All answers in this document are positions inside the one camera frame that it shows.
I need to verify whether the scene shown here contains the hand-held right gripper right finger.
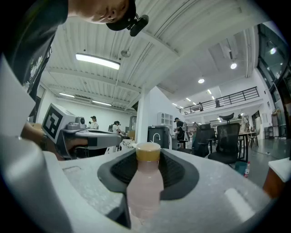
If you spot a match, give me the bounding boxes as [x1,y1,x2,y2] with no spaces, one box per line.
[136,147,277,233]

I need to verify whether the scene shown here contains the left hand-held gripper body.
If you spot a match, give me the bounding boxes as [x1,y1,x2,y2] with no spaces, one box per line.
[41,102,89,160]

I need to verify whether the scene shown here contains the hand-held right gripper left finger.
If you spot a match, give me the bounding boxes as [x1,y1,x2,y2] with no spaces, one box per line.
[43,147,137,233]

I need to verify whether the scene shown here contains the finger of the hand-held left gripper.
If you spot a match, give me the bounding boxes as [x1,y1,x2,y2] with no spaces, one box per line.
[75,129,123,150]

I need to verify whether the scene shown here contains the person's left forearm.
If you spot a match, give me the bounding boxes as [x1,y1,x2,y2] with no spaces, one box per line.
[21,122,66,161]

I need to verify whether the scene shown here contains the person's left hand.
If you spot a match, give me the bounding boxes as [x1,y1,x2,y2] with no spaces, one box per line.
[67,138,89,156]

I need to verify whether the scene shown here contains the dark wristwatch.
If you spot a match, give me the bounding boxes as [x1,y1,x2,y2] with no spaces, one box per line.
[40,133,49,151]

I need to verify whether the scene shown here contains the teal bucket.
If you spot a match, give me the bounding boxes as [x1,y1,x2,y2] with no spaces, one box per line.
[235,161,247,176]

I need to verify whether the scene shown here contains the black cabinet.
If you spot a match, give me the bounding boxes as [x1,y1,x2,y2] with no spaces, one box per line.
[147,126,171,150]

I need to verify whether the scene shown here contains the black mesh office chair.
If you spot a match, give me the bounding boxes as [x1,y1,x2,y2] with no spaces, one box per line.
[208,112,242,165]

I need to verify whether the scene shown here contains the white arched shelf cabinet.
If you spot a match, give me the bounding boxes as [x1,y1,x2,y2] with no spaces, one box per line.
[157,111,175,127]

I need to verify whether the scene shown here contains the red-brown wooden cabinet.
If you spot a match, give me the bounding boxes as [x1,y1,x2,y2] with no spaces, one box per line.
[263,168,287,199]

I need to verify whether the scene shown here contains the wooden table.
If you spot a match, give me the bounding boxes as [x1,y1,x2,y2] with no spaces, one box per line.
[238,131,259,160]

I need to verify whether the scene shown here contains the long ceiling light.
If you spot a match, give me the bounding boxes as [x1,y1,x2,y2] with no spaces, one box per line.
[75,53,120,70]

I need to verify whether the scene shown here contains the black printed t-shirt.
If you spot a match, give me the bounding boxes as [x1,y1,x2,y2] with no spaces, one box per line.
[1,0,69,119]

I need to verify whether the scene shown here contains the black mezzanine railing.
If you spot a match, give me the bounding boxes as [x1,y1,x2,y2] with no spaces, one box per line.
[179,86,260,115]

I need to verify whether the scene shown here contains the person's head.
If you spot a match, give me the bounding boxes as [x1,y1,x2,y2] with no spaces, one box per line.
[67,0,130,25]

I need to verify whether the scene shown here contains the black cap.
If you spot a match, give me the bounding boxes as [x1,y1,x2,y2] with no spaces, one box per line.
[105,0,137,32]

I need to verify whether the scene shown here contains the black head camera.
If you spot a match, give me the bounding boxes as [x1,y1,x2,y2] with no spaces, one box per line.
[126,15,150,37]

